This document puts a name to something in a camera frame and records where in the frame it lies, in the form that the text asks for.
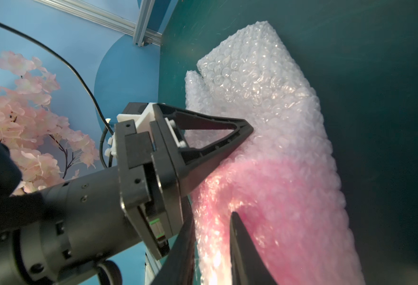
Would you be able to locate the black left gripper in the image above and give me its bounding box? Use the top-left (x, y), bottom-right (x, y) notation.
top-left (115, 103), bottom-right (254, 259)

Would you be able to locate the clear bubble wrap sheet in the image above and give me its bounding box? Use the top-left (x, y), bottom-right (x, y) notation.
top-left (185, 21), bottom-right (365, 285)

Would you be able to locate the aluminium back frame bar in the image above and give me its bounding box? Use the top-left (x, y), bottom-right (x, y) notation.
top-left (37, 0), bottom-right (162, 47)

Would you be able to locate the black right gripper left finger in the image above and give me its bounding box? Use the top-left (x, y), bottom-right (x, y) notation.
top-left (151, 210), bottom-right (196, 285)

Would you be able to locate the pink plastic wine glass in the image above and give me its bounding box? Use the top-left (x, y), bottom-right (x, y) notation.
top-left (192, 159), bottom-right (365, 285)

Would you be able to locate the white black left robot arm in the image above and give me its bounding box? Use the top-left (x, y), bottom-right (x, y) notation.
top-left (0, 103), bottom-right (254, 285)

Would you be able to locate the pink cherry blossom tree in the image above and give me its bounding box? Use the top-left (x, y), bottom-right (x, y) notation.
top-left (0, 51), bottom-right (100, 195)

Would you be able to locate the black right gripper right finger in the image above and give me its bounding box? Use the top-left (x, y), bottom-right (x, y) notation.
top-left (230, 212), bottom-right (277, 285)

